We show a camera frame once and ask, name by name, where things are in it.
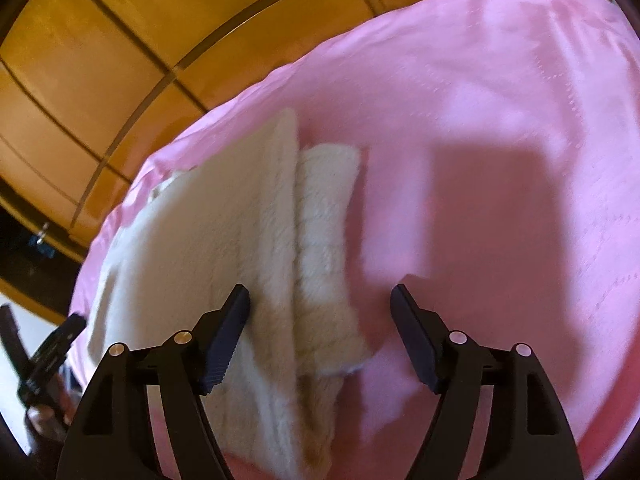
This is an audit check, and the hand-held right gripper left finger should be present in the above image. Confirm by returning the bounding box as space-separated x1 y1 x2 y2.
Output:
56 283 250 480

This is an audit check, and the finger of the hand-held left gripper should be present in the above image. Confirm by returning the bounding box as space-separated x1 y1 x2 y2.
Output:
18 312 87 403
0 304 28 386

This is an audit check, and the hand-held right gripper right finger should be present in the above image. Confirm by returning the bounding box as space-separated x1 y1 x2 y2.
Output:
390 283 584 480

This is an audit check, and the white knit sweater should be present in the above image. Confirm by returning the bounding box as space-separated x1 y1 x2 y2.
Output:
87 107 379 480

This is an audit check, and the pink bed sheet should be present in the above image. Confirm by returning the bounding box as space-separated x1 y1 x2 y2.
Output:
67 0 640 480

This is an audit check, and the orange wooden wardrobe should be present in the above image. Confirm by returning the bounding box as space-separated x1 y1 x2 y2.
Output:
0 0 612 322

